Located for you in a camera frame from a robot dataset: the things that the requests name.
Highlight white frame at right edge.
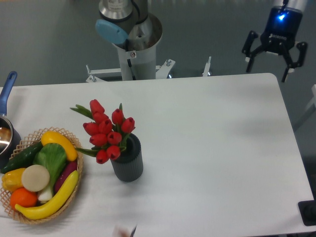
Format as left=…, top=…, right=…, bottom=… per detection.
left=292, top=84, right=316, bottom=131

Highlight red tulip bouquet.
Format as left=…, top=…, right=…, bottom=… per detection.
left=71, top=99, right=135, bottom=164

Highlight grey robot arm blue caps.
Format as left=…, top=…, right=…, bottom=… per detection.
left=95, top=0, right=308, bottom=81

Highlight dark grey ribbed vase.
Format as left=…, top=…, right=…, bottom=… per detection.
left=111, top=133, right=143, bottom=182

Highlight black box at table edge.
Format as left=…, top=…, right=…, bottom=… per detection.
left=298, top=200, right=316, bottom=226

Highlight purple sweet potato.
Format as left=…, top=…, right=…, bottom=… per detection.
left=54, top=161, right=78, bottom=194

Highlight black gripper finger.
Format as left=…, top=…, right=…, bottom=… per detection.
left=242, top=31, right=267, bottom=73
left=281, top=41, right=308, bottom=83

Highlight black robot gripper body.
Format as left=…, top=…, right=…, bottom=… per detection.
left=260, top=6, right=303, bottom=55

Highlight yellow banana squash lower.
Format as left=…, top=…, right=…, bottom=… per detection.
left=15, top=170, right=79, bottom=220

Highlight yellow bell pepper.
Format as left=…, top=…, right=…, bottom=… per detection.
left=1, top=168, right=26, bottom=193

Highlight orange fruit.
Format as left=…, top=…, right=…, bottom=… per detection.
left=10, top=188, right=38, bottom=210

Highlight green leafy bok choy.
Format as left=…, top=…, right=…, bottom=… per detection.
left=33, top=143, right=67, bottom=204

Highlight woven wicker basket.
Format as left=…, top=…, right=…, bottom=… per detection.
left=0, top=127, right=83, bottom=225

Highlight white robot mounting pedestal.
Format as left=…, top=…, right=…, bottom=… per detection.
left=86, top=13, right=175, bottom=82

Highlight green cucumber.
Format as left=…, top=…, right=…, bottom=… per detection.
left=0, top=142, right=43, bottom=174

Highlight blue handled saucepan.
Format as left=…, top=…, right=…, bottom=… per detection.
left=0, top=71, right=21, bottom=168

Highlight beige round mushroom cap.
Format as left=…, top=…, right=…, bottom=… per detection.
left=21, top=164, right=50, bottom=192

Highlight yellow squash upper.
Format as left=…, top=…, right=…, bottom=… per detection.
left=41, top=131, right=78, bottom=161

